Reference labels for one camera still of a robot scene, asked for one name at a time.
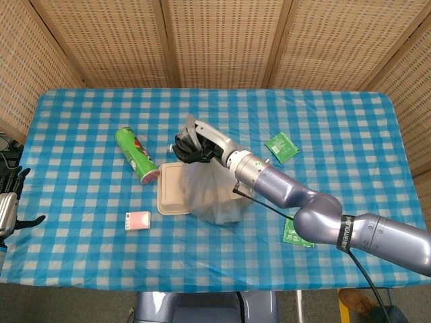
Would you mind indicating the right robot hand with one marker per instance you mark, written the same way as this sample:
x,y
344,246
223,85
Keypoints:
x,y
202,144

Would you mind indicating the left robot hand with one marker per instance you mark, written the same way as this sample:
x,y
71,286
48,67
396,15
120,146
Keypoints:
x,y
10,205

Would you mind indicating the transparent plastic bag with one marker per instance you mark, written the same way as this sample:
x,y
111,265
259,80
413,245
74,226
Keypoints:
x,y
210,191

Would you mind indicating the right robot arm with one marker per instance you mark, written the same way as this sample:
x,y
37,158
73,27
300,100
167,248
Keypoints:
x,y
323,208

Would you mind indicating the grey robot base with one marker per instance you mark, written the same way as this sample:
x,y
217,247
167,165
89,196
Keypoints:
x,y
207,307

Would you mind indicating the clear plastic bottle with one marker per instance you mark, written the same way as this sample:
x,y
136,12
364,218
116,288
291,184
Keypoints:
x,y
170,148

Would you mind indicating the beige takeout box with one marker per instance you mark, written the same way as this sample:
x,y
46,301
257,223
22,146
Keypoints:
x,y
170,190

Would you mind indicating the green chips can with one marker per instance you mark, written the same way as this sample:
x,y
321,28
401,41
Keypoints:
x,y
136,155

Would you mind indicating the green sachet packet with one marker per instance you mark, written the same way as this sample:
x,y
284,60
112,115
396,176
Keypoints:
x,y
290,235
282,146

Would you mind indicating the blue checkered tablecloth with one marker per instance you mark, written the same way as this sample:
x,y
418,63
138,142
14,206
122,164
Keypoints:
x,y
101,188

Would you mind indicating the pink card pack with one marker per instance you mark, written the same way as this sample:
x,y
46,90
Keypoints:
x,y
138,220

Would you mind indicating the woven bamboo folding screen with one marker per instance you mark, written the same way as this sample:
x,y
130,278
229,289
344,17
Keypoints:
x,y
222,40

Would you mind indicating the brown shoe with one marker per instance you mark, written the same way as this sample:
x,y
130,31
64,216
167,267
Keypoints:
x,y
357,301

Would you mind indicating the yellow floor post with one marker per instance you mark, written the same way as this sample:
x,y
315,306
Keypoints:
x,y
344,311

